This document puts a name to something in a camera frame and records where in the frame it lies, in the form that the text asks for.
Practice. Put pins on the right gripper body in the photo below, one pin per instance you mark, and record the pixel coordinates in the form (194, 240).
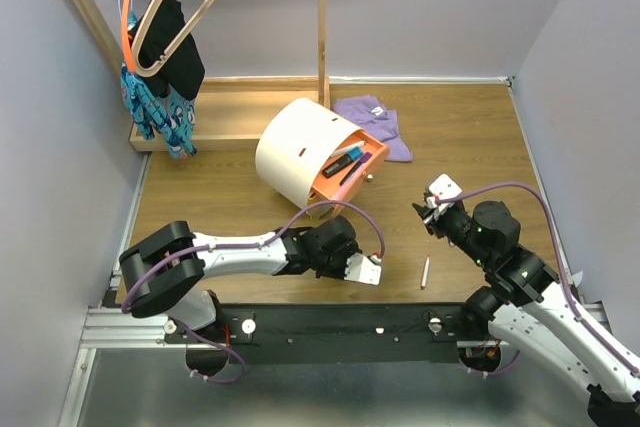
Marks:
(454, 221)

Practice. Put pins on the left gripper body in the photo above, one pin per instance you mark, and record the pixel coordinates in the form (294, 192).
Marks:
(334, 266)

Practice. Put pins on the purple black highlighter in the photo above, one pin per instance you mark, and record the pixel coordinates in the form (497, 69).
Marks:
(356, 166)

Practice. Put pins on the salmon pink drawer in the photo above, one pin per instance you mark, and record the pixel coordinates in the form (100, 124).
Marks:
(324, 188)

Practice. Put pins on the blue black highlighter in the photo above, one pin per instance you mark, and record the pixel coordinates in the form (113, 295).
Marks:
(342, 162)

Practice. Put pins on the white round drawer organizer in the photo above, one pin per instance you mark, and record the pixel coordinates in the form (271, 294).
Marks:
(295, 146)

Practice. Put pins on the pink highlighter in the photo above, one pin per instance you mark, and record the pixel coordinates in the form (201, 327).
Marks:
(349, 190)

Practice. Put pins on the grey white marker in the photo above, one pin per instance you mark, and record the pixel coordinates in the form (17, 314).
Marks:
(343, 150)

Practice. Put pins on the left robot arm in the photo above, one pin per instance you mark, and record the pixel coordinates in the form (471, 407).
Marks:
(161, 272)

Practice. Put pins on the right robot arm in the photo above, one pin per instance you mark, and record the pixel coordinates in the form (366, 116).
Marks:
(526, 304)

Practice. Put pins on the red tipped white pencil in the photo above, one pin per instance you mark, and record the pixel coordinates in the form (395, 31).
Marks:
(424, 277)

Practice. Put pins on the purple cloth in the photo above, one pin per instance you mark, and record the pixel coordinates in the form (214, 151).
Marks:
(369, 113)

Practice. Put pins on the blue patterned garment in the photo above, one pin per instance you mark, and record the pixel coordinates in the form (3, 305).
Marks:
(164, 104)

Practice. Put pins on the orange clothes hanger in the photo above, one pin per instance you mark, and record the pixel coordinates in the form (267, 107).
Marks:
(126, 36)

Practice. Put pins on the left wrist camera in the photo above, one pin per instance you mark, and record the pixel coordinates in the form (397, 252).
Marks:
(363, 269)

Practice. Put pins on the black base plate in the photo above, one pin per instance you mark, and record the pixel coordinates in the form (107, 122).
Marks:
(412, 348)

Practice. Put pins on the wooden rack frame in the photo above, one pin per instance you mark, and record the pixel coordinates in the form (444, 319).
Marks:
(232, 112)

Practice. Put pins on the aluminium rail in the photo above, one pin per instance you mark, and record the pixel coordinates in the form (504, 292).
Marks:
(120, 327)

